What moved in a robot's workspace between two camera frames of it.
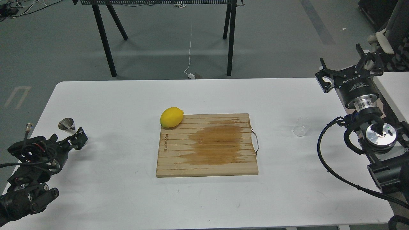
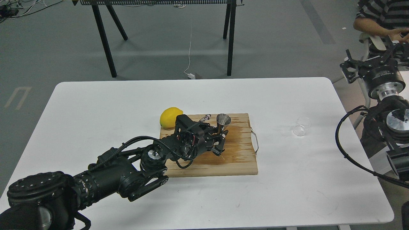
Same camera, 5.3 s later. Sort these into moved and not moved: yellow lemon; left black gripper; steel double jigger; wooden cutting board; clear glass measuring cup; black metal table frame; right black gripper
Moved: right black gripper; steel double jigger; left black gripper
Not moved: yellow lemon; black metal table frame; wooden cutting board; clear glass measuring cup
